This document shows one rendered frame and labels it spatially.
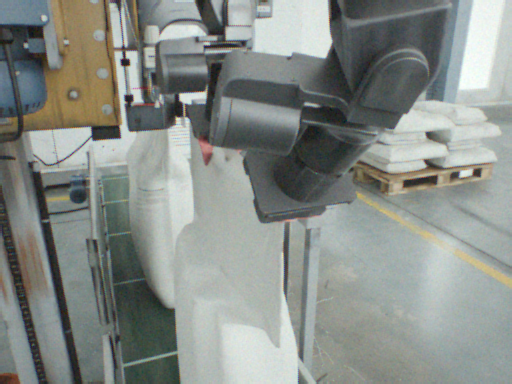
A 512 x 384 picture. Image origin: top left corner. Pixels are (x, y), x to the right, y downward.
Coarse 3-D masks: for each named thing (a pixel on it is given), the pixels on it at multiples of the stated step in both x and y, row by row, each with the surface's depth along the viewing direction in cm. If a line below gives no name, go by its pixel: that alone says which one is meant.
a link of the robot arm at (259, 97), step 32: (224, 64) 29; (256, 64) 28; (288, 64) 29; (320, 64) 30; (384, 64) 23; (416, 64) 23; (224, 96) 28; (256, 96) 28; (288, 96) 28; (320, 96) 27; (352, 96) 28; (384, 96) 25; (416, 96) 25; (224, 128) 28; (256, 128) 29; (288, 128) 29
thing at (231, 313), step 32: (192, 160) 90; (224, 160) 71; (224, 192) 62; (192, 224) 88; (224, 224) 64; (256, 224) 53; (192, 256) 76; (224, 256) 67; (256, 256) 55; (192, 288) 70; (224, 288) 66; (256, 288) 57; (192, 320) 65; (224, 320) 60; (256, 320) 57; (288, 320) 63; (192, 352) 68; (224, 352) 59; (256, 352) 61; (288, 352) 62
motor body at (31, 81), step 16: (16, 32) 61; (32, 32) 68; (0, 48) 59; (16, 48) 61; (0, 64) 59; (16, 64) 60; (32, 64) 63; (0, 80) 60; (32, 80) 63; (0, 96) 60; (32, 96) 64; (0, 112) 61; (32, 112) 66
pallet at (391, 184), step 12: (360, 168) 365; (372, 168) 364; (432, 168) 360; (444, 168) 360; (456, 168) 360; (468, 168) 363; (480, 168) 372; (492, 168) 375; (360, 180) 367; (372, 180) 369; (384, 180) 337; (396, 180) 334; (432, 180) 358; (444, 180) 356; (456, 180) 367; (468, 180) 369; (384, 192) 339; (396, 192) 339; (408, 192) 344
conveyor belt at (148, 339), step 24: (120, 192) 235; (120, 216) 203; (120, 240) 179; (120, 264) 159; (120, 288) 144; (144, 288) 144; (120, 312) 131; (144, 312) 131; (168, 312) 131; (120, 336) 121; (144, 336) 121; (168, 336) 121; (144, 360) 112; (168, 360) 112
